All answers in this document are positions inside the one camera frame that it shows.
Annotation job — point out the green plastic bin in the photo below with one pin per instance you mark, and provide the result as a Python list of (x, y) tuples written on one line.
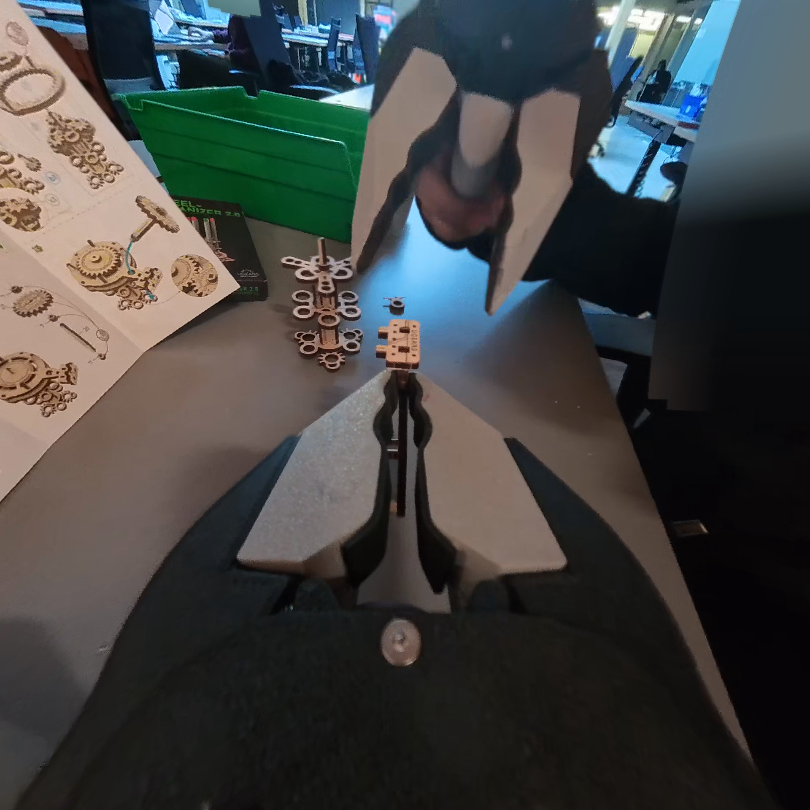
[(253, 145)]

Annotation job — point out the black background office chair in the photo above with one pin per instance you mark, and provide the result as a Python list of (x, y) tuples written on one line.
[(366, 44)]

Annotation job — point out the long background desk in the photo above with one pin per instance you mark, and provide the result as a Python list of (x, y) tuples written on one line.
[(316, 36)]

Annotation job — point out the white background table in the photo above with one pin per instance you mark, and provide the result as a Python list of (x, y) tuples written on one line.
[(658, 117)]

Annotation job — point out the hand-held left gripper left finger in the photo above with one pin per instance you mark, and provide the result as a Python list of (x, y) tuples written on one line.
[(316, 493)]

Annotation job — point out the black product box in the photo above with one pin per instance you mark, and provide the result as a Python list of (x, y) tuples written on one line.
[(240, 256)]

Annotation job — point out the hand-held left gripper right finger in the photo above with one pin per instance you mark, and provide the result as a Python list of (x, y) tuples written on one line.
[(487, 500)]

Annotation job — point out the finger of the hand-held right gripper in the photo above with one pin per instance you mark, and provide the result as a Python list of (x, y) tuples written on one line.
[(405, 107), (547, 164)]

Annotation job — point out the wooden flower-wheel shaft assembly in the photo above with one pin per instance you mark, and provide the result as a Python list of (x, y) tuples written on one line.
[(326, 297)]

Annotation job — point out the small wooden connector plate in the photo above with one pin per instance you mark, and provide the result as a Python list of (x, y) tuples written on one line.
[(402, 342)]

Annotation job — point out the person's right hand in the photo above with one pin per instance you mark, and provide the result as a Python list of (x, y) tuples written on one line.
[(455, 218)]

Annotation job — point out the person's right forearm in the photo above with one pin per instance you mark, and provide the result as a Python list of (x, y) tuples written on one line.
[(601, 253)]

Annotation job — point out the printed assembly instruction sheet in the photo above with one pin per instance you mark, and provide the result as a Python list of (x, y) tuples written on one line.
[(76, 304)]

